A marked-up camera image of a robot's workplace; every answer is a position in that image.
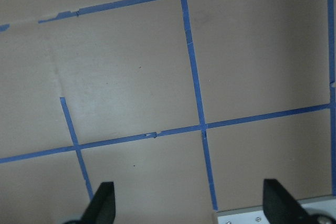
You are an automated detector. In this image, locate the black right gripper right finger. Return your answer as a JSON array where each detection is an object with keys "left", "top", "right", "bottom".
[{"left": 263, "top": 179, "right": 311, "bottom": 224}]

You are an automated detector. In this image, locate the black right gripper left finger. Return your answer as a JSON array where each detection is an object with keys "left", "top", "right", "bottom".
[{"left": 79, "top": 182, "right": 116, "bottom": 224}]

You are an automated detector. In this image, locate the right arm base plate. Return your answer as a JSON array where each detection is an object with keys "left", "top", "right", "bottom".
[{"left": 213, "top": 195, "right": 336, "bottom": 224}]

